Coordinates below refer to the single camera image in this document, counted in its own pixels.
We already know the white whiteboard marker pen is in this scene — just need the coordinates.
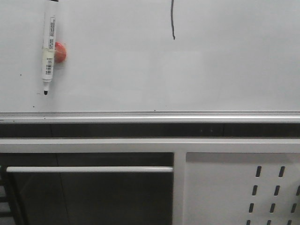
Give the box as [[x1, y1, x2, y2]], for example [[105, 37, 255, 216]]
[[42, 0, 59, 95]]

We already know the white whiteboard surface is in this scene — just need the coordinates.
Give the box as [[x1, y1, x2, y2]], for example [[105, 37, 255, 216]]
[[0, 0, 300, 123]]

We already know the white metal whiteboard stand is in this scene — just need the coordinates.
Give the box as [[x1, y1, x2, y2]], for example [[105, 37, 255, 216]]
[[0, 138, 300, 225]]

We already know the white perforated metal panel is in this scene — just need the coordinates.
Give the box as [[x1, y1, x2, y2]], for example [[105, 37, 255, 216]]
[[184, 153, 300, 225]]

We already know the red round magnet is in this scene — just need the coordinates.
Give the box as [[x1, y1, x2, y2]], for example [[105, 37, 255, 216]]
[[54, 42, 67, 63]]

